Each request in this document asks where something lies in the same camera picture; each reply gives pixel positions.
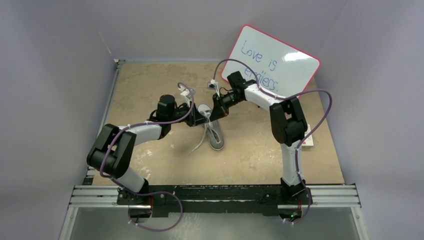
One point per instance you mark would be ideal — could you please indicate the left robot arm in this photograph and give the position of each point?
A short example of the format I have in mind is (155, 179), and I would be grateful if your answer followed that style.
(112, 150)

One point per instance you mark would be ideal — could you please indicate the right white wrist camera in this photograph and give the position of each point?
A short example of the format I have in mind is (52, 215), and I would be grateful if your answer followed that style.
(214, 85)

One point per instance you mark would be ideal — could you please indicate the small white green box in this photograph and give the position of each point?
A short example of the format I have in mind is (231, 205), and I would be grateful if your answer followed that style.
(308, 142)

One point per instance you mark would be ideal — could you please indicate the white shoelace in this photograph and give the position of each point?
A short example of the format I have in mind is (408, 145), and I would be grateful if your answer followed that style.
(205, 132)

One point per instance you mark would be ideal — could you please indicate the grey canvas sneaker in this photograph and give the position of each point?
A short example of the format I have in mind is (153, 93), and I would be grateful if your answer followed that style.
(212, 129)

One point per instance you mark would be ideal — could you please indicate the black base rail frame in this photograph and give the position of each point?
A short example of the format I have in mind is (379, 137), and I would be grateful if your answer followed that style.
(268, 200)

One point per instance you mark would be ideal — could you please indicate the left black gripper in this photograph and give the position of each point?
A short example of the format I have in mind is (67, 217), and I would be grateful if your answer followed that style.
(195, 118)

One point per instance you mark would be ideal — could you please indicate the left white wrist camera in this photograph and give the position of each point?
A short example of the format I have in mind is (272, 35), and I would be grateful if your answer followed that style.
(187, 95)

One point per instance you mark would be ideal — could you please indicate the pink framed whiteboard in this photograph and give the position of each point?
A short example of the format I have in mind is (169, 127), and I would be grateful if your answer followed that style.
(279, 67)

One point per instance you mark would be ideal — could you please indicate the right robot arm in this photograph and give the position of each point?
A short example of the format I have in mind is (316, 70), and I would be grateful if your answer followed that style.
(287, 119)

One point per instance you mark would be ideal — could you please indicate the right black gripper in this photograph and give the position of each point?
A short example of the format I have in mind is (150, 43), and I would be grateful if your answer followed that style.
(216, 103)

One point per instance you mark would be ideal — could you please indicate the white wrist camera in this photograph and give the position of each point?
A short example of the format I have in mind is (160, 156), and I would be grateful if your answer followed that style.
(187, 95)
(214, 85)

